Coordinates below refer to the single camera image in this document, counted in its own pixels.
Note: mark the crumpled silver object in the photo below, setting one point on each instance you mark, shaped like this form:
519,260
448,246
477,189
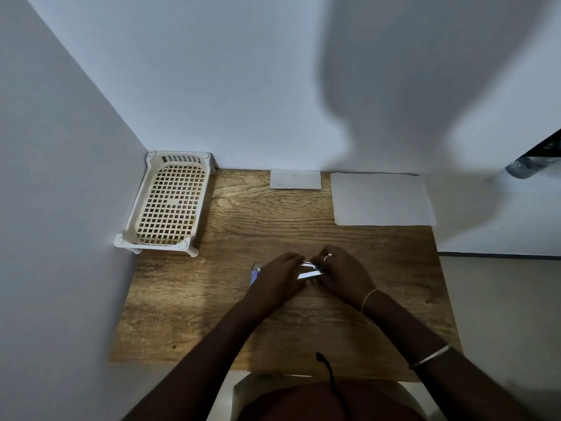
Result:
526,167

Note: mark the silver bangle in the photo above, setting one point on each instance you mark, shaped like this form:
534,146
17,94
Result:
431,356

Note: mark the white and yellow stapler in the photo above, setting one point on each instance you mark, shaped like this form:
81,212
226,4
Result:
309,273

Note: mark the blue staples box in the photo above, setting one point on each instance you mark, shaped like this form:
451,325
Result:
255,274

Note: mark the person's right hand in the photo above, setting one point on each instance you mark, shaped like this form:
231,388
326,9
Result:
348,278

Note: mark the white chair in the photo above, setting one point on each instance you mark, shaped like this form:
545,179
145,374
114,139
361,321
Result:
245,385

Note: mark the person's left hand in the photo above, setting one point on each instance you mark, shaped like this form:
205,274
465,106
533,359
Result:
276,280

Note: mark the large white paper sheet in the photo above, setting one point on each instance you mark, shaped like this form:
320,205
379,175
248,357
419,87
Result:
381,199

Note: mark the cream plastic lattice basket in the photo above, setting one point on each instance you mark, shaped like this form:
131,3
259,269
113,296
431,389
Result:
158,247

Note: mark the small white papers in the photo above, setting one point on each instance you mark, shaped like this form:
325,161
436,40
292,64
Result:
294,179

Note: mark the reddish brown garment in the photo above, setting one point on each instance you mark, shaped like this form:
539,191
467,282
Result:
298,403

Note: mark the person's right forearm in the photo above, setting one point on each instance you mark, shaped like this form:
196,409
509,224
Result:
438,381

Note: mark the person's left forearm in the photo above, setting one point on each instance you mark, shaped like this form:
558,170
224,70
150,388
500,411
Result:
201,368

